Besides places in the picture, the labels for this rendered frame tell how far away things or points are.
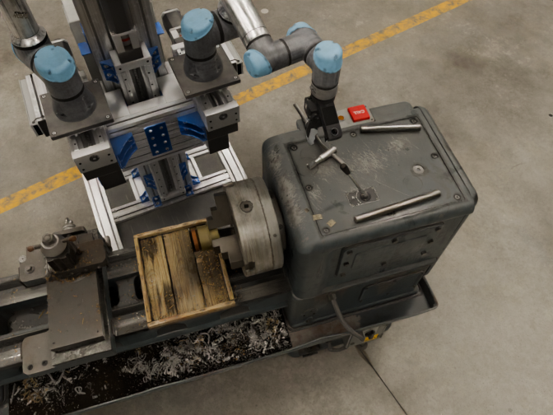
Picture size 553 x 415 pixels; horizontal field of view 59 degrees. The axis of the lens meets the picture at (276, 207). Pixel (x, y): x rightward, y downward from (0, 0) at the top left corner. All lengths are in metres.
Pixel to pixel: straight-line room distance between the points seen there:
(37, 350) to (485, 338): 2.10
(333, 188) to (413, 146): 0.32
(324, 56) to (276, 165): 0.43
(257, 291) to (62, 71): 0.98
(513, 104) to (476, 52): 0.54
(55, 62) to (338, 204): 1.02
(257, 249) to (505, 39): 3.22
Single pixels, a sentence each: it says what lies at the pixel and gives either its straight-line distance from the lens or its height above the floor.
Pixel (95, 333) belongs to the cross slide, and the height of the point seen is 0.97.
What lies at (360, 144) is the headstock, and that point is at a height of 1.26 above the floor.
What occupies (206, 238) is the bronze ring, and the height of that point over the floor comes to 1.12.
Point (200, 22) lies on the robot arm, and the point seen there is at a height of 1.39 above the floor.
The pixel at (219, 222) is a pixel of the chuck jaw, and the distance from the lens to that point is 1.59.
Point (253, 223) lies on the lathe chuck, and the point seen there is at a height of 1.22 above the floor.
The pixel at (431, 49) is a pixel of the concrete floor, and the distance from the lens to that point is 4.03.
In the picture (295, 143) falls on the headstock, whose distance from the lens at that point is 1.61.
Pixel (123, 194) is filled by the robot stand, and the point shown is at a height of 0.21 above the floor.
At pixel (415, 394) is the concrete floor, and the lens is 2.65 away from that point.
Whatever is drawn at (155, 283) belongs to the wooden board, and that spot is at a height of 0.89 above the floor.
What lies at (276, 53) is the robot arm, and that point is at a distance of 1.35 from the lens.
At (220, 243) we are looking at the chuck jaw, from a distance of 1.58.
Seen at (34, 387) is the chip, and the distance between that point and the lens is 2.18.
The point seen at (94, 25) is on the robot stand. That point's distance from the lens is 1.93.
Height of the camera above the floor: 2.51
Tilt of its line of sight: 59 degrees down
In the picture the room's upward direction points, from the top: 2 degrees clockwise
